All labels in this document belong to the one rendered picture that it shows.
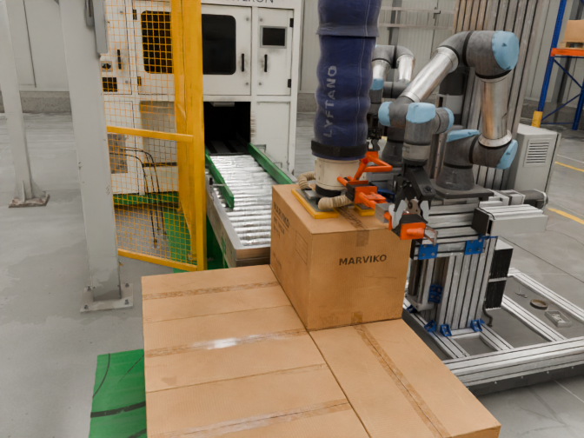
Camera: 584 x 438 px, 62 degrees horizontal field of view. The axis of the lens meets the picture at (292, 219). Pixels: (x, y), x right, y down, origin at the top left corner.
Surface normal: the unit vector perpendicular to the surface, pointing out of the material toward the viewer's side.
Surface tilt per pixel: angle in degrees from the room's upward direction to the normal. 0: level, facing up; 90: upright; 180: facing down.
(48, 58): 90
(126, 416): 0
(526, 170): 90
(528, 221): 90
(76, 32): 90
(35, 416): 0
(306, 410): 0
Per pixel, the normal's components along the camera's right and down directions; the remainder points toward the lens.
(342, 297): 0.27, 0.35
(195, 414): 0.04, -0.94
